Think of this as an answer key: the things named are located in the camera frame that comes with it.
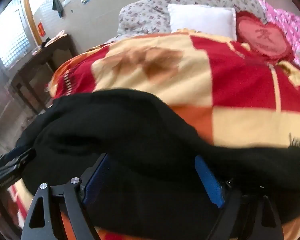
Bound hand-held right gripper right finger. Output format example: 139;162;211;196
194;154;284;240

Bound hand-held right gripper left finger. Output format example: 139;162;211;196
20;152;112;240

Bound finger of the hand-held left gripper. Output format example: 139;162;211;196
5;147;37;167

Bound black pants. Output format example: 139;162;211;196
15;89;300;235

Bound dark wooden table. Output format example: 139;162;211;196
10;34;78;115

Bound red yellow checkered blanket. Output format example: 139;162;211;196
5;29;300;240

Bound window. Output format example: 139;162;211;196
0;0;33;68

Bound pink cloth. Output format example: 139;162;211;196
44;29;68;47

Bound red heart-shaped cushion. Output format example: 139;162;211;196
235;11;294;62

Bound dark hanging cloth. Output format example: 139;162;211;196
52;0;64;18

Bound white pillow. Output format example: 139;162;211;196
167;3;238;42

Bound grey floral quilt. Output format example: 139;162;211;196
107;0;268;43

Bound pink printed blanket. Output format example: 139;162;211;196
252;0;300;73

